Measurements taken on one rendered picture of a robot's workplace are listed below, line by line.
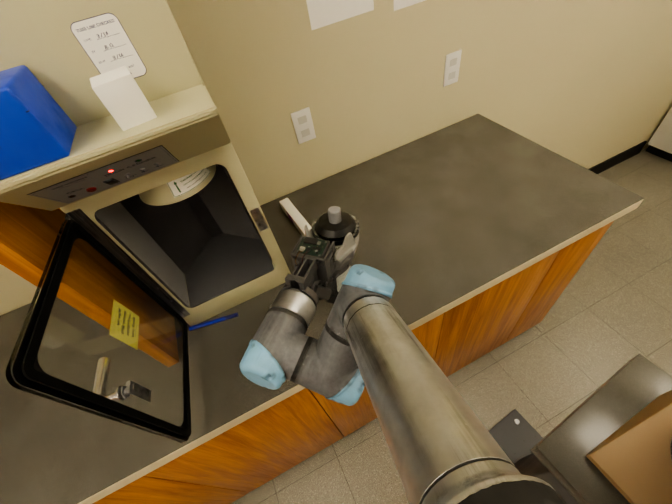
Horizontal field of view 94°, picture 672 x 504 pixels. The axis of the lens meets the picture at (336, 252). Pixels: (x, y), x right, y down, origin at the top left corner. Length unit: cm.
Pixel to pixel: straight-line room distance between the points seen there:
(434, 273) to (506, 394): 102
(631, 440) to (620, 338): 141
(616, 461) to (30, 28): 109
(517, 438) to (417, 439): 152
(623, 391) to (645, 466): 16
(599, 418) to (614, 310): 143
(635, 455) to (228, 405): 78
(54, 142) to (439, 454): 54
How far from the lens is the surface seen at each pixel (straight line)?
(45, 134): 55
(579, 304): 219
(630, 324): 224
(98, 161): 56
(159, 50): 62
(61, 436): 110
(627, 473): 80
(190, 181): 73
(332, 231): 66
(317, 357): 51
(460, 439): 26
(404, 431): 27
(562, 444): 82
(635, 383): 92
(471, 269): 95
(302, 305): 54
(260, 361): 50
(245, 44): 108
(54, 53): 63
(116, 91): 55
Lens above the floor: 169
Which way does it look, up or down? 49 degrees down
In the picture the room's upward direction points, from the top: 14 degrees counter-clockwise
